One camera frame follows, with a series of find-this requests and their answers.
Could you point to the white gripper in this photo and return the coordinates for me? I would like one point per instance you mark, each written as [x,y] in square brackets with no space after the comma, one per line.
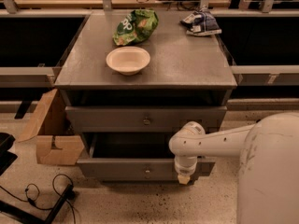
[184,169]

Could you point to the grey drawer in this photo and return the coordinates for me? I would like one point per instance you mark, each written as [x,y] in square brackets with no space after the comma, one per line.
[91,119]
[128,157]

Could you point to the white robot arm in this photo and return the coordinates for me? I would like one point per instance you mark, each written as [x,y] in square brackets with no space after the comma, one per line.
[268,175]

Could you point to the grey drawer cabinet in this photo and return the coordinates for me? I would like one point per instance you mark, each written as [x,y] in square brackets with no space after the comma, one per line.
[184,71]

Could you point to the grey top drawer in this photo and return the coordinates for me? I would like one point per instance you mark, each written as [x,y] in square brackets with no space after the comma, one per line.
[91,119]

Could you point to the white bowl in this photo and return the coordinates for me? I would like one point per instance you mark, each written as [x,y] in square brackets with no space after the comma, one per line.
[128,60]

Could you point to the brown cardboard box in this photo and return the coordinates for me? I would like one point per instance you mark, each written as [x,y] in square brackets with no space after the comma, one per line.
[49,126]

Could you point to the blue white snack bag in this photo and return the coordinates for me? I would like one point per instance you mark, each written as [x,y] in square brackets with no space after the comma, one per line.
[201,23]

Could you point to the green chip bag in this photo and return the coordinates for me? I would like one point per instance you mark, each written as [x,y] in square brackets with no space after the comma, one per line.
[136,27]

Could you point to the black object at left edge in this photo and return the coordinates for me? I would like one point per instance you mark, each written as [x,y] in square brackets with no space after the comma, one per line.
[6,157]

